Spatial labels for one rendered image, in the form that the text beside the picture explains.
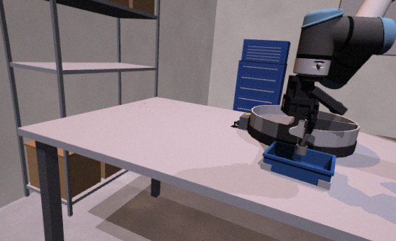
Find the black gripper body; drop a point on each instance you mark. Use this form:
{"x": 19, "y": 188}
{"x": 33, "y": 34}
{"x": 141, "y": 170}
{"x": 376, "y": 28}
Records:
{"x": 299, "y": 102}

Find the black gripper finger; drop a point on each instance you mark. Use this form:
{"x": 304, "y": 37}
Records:
{"x": 304, "y": 127}
{"x": 292, "y": 125}

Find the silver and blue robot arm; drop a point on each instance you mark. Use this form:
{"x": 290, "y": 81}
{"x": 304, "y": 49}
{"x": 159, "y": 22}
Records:
{"x": 340, "y": 45}

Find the blue open crate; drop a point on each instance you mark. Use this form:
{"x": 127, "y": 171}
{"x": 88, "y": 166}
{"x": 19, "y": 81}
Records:
{"x": 313, "y": 168}

